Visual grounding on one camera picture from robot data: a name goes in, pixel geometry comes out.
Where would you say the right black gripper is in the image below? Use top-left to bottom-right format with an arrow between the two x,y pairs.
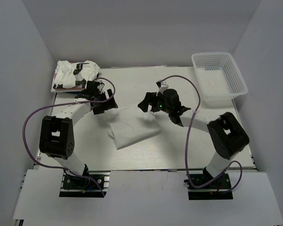
138,92 -> 172,114

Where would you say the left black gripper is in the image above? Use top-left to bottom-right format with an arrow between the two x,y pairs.
93,89 -> 118,115

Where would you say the white cartoon print t-shirt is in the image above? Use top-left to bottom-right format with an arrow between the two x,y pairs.
106,105 -> 161,150

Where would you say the white black print t-shirt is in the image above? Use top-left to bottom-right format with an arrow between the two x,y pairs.
51,60 -> 100,93

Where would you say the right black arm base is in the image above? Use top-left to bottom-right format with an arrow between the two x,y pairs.
184,164 -> 234,201

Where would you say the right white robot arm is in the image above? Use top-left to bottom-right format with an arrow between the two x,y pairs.
137,89 -> 250,188

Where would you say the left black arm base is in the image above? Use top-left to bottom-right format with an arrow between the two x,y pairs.
59,171 -> 110,198

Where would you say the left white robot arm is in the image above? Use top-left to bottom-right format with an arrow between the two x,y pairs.
39,81 -> 118,188

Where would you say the white plastic mesh basket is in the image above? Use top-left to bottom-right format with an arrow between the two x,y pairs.
191,52 -> 248,107

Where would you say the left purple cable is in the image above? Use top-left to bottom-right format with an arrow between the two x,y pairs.
22,77 -> 117,197

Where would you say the purple cable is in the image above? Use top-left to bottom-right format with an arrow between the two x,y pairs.
160,75 -> 242,189
22,77 -> 117,197

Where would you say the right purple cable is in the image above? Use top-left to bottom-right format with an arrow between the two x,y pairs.
160,75 -> 242,189

